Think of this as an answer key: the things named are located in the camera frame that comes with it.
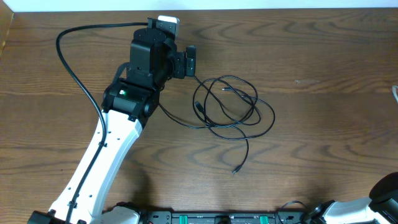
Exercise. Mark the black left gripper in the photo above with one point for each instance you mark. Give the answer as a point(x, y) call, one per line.
point(183, 57)

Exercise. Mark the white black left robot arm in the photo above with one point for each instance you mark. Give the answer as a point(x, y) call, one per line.
point(128, 102)

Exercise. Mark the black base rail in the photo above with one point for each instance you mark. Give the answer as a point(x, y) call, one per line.
point(224, 217)

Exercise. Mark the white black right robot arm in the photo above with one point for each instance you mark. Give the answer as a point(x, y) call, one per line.
point(379, 207)

